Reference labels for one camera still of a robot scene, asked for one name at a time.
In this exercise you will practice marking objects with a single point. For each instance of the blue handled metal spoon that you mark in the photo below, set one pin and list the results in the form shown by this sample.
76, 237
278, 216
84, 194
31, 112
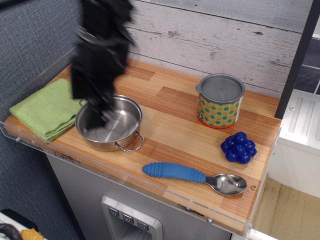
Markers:
224, 184

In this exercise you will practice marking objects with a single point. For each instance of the grey toy fridge cabinet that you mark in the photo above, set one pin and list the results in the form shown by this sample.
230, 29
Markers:
109, 209

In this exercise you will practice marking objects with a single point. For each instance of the green folded cloth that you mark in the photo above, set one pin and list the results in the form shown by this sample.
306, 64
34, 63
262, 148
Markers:
49, 111

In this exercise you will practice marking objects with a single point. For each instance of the clear acrylic edge guard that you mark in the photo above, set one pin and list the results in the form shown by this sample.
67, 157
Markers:
174, 141

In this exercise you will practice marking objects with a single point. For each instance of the white toy sink unit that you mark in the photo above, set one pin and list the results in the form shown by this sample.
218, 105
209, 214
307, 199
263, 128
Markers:
295, 161

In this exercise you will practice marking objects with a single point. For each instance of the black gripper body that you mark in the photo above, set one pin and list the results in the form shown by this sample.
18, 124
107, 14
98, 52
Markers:
102, 62

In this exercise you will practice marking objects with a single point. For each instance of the blue plastic berry toy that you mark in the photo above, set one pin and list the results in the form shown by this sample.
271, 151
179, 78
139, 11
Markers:
238, 148

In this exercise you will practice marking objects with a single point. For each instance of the stainless steel pot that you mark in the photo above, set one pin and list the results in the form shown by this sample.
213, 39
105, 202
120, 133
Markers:
122, 132

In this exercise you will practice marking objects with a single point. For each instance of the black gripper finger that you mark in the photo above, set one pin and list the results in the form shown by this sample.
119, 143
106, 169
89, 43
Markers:
99, 110
82, 86

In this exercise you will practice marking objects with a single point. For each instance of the patterned tin can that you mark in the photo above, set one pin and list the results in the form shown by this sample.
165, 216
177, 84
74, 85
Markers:
220, 97

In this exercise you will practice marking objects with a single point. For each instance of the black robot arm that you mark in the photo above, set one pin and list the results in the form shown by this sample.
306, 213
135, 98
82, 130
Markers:
103, 20

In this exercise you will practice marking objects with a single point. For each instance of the yellow object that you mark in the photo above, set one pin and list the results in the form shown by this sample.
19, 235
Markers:
31, 234

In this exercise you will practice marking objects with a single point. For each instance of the dark grey right post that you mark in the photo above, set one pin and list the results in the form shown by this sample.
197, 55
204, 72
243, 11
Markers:
299, 57

